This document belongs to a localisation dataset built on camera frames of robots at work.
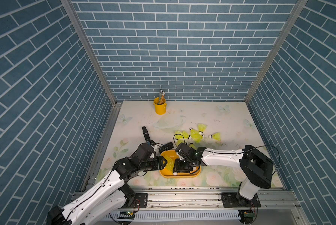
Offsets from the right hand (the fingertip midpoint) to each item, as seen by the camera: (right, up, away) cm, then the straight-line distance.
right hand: (174, 171), depth 81 cm
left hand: (-4, +7, -7) cm, 11 cm away
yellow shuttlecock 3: (+15, +18, +18) cm, 30 cm away
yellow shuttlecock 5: (+3, +15, +13) cm, 20 cm away
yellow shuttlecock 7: (-3, +4, +1) cm, 5 cm away
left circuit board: (-25, -19, -9) cm, 33 cm away
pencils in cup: (-10, +47, +24) cm, 54 cm away
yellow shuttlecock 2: (+20, +24, +21) cm, 37 cm away
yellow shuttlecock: (+29, +18, +17) cm, 38 cm away
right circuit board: (+38, -18, -11) cm, 44 cm away
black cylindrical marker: (-20, +20, +17) cm, 33 cm away
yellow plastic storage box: (-5, -2, +1) cm, 5 cm away
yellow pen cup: (-12, +38, +30) cm, 50 cm away
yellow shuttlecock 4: (+5, +21, +4) cm, 22 cm away
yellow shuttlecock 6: (+11, +13, +12) cm, 21 cm away
